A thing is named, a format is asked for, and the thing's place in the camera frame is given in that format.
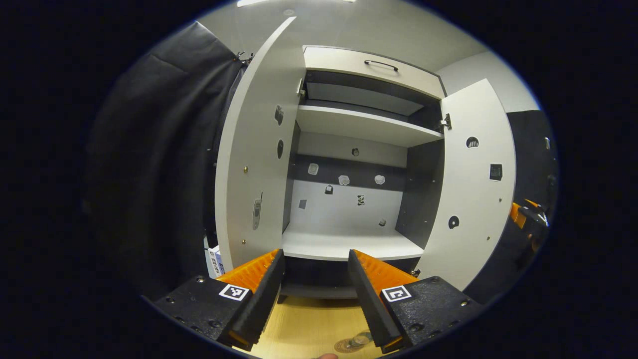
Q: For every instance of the white cabinet door calendar sticker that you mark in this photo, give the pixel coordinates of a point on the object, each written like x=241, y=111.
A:
x=473, y=199

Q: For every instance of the black backdrop cloth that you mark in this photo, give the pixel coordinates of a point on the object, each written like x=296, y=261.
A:
x=528, y=164
x=149, y=159

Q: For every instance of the white blue box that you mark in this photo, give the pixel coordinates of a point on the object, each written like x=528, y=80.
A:
x=215, y=259

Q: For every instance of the white cabinet door camera sticker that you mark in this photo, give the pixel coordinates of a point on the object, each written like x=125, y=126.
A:
x=249, y=149

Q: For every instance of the white cabinet shelf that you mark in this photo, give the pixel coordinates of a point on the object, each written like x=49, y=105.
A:
x=359, y=124

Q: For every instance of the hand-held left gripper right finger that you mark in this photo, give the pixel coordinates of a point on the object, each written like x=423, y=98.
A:
x=371, y=304

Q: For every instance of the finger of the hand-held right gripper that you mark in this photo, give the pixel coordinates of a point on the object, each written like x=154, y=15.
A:
x=517, y=215

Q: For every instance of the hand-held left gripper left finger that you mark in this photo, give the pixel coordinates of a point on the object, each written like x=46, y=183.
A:
x=259, y=299

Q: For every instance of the round brown coaster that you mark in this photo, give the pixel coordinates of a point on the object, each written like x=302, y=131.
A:
x=343, y=346

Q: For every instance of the metal door hinge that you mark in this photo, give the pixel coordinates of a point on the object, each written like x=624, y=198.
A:
x=446, y=122
x=301, y=88

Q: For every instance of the white grey cabinet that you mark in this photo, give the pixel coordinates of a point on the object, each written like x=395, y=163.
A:
x=344, y=214

